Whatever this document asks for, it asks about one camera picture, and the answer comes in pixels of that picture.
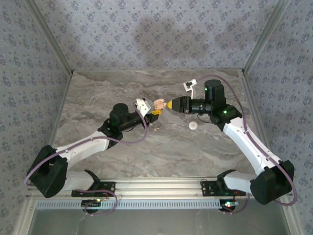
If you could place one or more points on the white round case cover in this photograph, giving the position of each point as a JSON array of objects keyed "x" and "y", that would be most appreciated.
[{"x": 193, "y": 125}]

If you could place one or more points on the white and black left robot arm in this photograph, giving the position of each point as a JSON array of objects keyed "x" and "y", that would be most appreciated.
[{"x": 80, "y": 147}]

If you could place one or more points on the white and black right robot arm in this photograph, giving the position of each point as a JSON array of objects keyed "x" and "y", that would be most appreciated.
[{"x": 244, "y": 139}]

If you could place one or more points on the black controller board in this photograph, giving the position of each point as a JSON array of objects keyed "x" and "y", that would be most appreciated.
[
  {"x": 226, "y": 206},
  {"x": 90, "y": 204}
]

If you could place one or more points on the grey metal base panel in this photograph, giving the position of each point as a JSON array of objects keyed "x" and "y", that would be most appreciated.
[{"x": 156, "y": 222}]

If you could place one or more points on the aluminium table side rail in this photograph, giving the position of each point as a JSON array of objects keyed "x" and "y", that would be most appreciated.
[
  {"x": 252, "y": 98},
  {"x": 59, "y": 110}
]

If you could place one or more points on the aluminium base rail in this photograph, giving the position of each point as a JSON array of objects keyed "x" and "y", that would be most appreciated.
[{"x": 156, "y": 188}]

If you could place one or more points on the aluminium corner post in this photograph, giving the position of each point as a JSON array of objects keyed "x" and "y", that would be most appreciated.
[
  {"x": 264, "y": 36},
  {"x": 51, "y": 36}
]

